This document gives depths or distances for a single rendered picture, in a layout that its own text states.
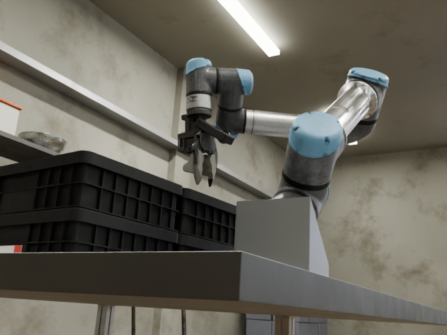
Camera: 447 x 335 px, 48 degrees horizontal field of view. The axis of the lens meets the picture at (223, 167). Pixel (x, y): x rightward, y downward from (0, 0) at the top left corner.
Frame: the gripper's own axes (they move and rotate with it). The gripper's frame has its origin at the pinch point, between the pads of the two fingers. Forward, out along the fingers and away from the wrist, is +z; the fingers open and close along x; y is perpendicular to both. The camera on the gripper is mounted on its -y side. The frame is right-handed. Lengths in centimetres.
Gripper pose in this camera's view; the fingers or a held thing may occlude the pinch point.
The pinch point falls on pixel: (205, 181)
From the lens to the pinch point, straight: 138.1
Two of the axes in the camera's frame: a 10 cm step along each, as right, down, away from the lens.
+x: -5.6, -1.3, -8.2
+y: -8.3, 1.1, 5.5
